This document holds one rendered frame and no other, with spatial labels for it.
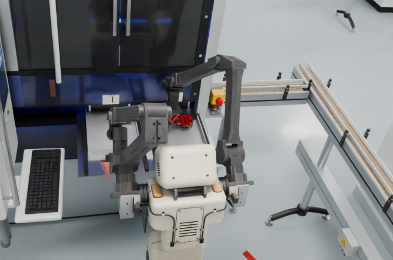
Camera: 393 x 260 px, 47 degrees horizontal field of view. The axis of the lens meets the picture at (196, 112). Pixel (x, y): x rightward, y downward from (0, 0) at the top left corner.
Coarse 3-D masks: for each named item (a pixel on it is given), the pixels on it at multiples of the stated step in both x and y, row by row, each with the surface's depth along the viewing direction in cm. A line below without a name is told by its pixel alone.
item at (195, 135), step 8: (192, 120) 253; (192, 128) 248; (200, 128) 246; (168, 136) 240; (176, 136) 241; (184, 136) 242; (192, 136) 243; (200, 136) 243; (160, 144) 235; (168, 144) 235; (176, 144) 236; (184, 144) 237
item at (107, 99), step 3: (102, 96) 234; (105, 96) 234; (108, 96) 235; (111, 96) 235; (114, 96) 236; (117, 96) 236; (105, 99) 236; (108, 99) 236; (111, 99) 236; (114, 99) 237; (117, 99) 237; (105, 102) 237; (108, 102) 237; (111, 102) 238; (114, 102) 238; (117, 102) 238
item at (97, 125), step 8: (88, 112) 247; (96, 112) 248; (104, 112) 249; (88, 120) 242; (96, 120) 243; (104, 120) 244; (88, 128) 238; (96, 128) 238; (104, 128) 239; (128, 128) 241; (136, 128) 239; (88, 136) 233; (96, 136) 233; (104, 136) 234; (128, 136) 236; (136, 136) 237; (88, 144) 228; (96, 144) 229; (104, 144) 230; (112, 144) 230; (128, 144) 232; (88, 152) 222; (96, 152) 223; (104, 152) 224
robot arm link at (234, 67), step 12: (228, 60) 180; (240, 60) 184; (228, 72) 181; (240, 72) 181; (228, 84) 182; (240, 84) 182; (228, 96) 182; (240, 96) 182; (228, 108) 181; (228, 120) 181; (228, 132) 181; (240, 144) 184; (216, 156) 182; (228, 156) 178; (240, 156) 181
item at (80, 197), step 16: (64, 160) 256; (64, 176) 264; (144, 176) 279; (64, 192) 273; (80, 192) 276; (96, 192) 279; (112, 192) 282; (64, 208) 282; (80, 208) 285; (96, 208) 288; (112, 208) 292
